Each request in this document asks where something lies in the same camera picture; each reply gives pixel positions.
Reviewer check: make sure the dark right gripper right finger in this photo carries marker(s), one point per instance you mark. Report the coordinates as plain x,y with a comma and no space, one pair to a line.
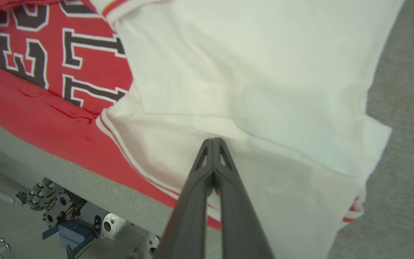
239,226

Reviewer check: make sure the red and white jersey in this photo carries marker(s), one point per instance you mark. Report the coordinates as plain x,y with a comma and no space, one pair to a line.
246,72

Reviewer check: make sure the metal mecanum wheel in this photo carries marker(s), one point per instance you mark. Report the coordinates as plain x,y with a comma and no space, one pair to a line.
49,201

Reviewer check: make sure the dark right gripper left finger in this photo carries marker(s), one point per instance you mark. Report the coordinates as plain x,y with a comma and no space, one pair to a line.
189,223

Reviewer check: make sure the robot wheeled base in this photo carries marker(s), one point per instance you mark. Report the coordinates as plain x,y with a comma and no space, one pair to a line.
117,230

